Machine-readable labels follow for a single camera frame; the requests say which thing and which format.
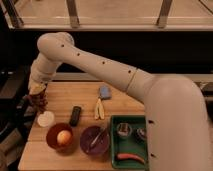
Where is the dark purple grape bunch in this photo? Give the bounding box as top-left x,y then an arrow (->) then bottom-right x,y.
29,93 -> 47,113

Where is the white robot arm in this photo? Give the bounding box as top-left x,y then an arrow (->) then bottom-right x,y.
29,32 -> 213,171

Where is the white paper cup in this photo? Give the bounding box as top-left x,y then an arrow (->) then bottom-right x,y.
37,111 -> 55,127

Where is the small metal cup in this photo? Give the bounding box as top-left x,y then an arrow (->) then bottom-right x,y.
116,123 -> 132,139

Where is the dark chair left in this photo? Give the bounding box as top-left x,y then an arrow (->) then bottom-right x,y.
0,66 -> 36,143

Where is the black remote control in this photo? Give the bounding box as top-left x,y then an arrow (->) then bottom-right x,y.
69,106 -> 82,126

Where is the red-brown bowl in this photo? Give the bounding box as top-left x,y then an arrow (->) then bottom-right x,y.
46,123 -> 74,151

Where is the orange fruit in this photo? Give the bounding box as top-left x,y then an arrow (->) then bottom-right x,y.
57,130 -> 72,146

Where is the purple bowl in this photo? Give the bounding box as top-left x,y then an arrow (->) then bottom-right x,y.
80,125 -> 110,156

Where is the green plastic tray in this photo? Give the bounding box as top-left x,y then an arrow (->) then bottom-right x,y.
110,115 -> 149,171

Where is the orange carrot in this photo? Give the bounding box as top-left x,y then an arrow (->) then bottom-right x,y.
116,153 -> 146,164

